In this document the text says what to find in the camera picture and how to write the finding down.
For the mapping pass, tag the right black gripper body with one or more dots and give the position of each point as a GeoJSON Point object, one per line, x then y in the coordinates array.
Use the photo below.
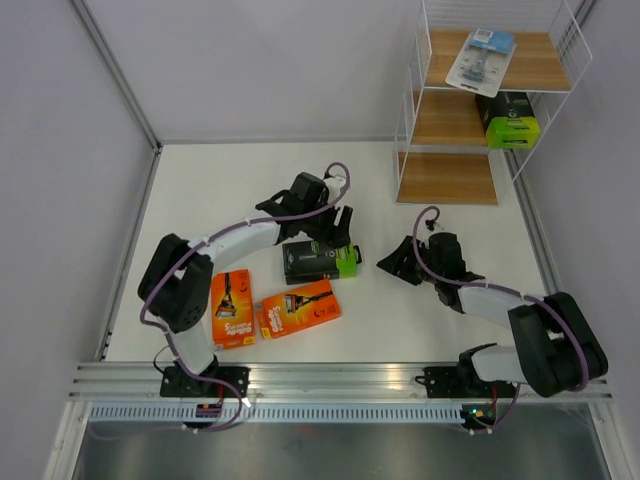
{"type": "Point", "coordinates": [424, 252]}

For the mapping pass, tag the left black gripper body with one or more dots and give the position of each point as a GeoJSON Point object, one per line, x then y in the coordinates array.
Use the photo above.
{"type": "Point", "coordinates": [319, 226]}

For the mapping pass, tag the green black razor box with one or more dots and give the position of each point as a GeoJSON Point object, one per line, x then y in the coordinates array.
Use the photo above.
{"type": "Point", "coordinates": [508, 120]}
{"type": "Point", "coordinates": [310, 261]}

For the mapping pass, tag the orange razor box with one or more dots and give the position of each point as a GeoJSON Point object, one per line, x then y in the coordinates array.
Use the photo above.
{"type": "Point", "coordinates": [232, 315]}
{"type": "Point", "coordinates": [297, 309]}

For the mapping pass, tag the blue clear razor blister pack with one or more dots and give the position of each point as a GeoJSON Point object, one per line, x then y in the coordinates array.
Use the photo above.
{"type": "Point", "coordinates": [482, 62]}

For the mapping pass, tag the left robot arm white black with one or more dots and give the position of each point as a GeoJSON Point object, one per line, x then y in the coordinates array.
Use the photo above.
{"type": "Point", "coordinates": [305, 187]}

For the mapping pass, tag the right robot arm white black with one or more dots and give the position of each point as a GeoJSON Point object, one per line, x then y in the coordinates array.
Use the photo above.
{"type": "Point", "coordinates": [554, 348]}

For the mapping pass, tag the orange razor box front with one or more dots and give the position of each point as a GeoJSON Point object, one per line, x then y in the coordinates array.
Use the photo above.
{"type": "Point", "coordinates": [232, 315]}

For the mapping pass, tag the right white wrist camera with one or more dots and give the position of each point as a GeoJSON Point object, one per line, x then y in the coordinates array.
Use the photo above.
{"type": "Point", "coordinates": [433, 227]}

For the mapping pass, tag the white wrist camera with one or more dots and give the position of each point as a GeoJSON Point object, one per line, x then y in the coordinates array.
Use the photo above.
{"type": "Point", "coordinates": [433, 227]}
{"type": "Point", "coordinates": [335, 185]}

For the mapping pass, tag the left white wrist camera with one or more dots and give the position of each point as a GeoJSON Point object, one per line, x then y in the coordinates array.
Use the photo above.
{"type": "Point", "coordinates": [335, 185]}

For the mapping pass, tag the white wire wooden shelf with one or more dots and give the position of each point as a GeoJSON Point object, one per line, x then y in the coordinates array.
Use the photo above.
{"type": "Point", "coordinates": [440, 152]}

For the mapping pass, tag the aluminium corner post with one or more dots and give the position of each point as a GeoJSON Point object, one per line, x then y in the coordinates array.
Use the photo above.
{"type": "Point", "coordinates": [107, 57]}

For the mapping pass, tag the aluminium rail frame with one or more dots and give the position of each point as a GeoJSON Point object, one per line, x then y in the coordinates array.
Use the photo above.
{"type": "Point", "coordinates": [278, 383]}

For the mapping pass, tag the white slotted cable duct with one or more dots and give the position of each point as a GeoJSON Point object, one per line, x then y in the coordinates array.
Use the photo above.
{"type": "Point", "coordinates": [447, 413]}

